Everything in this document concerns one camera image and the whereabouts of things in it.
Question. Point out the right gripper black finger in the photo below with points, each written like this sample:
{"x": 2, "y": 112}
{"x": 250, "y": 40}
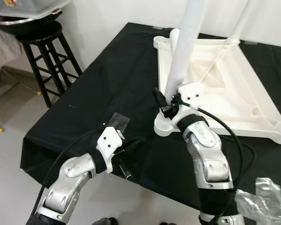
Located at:
{"x": 158, "y": 98}

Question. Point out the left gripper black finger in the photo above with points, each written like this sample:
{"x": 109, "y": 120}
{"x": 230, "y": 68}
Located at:
{"x": 133, "y": 142}

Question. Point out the white plastic table top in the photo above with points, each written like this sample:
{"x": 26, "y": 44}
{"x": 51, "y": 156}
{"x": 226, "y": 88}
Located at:
{"x": 234, "y": 93}

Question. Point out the clear tape strip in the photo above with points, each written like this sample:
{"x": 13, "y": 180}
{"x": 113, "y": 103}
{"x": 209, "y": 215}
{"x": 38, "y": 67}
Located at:
{"x": 118, "y": 121}

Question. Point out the black tablecloth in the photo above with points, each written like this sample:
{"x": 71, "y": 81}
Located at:
{"x": 107, "y": 84}

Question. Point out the grey robot leg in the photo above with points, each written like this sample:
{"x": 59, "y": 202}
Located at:
{"x": 105, "y": 221}
{"x": 167, "y": 223}

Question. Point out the small grey tape piece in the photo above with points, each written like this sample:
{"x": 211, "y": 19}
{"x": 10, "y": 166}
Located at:
{"x": 250, "y": 43}

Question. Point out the crumpled clear tape patch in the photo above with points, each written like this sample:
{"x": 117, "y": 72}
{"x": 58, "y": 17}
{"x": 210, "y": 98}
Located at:
{"x": 267, "y": 201}

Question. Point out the black round stool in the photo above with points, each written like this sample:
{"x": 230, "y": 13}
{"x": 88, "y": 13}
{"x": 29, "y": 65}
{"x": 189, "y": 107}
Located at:
{"x": 37, "y": 35}

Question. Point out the black metal bowl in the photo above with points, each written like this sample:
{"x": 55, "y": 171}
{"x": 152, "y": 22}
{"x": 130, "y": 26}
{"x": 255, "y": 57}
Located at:
{"x": 18, "y": 26}

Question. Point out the clear lidded plastic box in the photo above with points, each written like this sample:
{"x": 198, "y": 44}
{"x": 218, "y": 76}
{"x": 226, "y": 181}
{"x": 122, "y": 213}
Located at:
{"x": 28, "y": 7}

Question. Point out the beige fringed cloth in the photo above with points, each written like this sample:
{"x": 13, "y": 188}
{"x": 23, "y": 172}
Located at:
{"x": 2, "y": 51}

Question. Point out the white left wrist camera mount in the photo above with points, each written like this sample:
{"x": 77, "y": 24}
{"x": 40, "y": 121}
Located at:
{"x": 107, "y": 140}

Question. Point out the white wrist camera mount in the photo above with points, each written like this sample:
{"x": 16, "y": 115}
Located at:
{"x": 107, "y": 140}
{"x": 192, "y": 93}

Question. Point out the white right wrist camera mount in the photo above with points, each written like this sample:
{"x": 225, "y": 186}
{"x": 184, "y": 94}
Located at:
{"x": 192, "y": 93}

